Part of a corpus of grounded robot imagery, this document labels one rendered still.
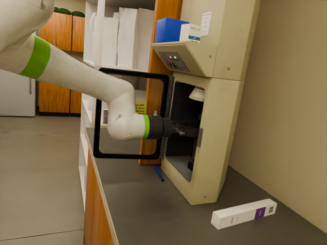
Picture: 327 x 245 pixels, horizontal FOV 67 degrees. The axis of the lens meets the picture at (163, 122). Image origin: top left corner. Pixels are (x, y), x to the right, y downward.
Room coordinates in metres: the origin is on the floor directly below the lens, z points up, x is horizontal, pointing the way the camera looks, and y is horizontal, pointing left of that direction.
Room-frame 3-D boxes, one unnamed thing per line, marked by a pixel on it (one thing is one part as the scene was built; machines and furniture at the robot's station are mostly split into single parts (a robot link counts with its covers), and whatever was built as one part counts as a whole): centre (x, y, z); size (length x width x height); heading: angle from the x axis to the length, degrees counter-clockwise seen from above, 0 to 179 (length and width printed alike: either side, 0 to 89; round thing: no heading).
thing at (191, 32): (0.87, -0.05, 1.54); 0.05 x 0.05 x 0.06; 32
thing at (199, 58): (0.94, -0.02, 1.46); 0.32 x 0.11 x 0.10; 23
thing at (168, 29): (1.03, 0.01, 1.56); 0.10 x 0.10 x 0.09; 23
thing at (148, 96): (1.06, 0.15, 1.19); 0.30 x 0.01 x 0.40; 105
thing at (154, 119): (0.89, 0.04, 1.20); 0.09 x 0.06 x 0.12; 23
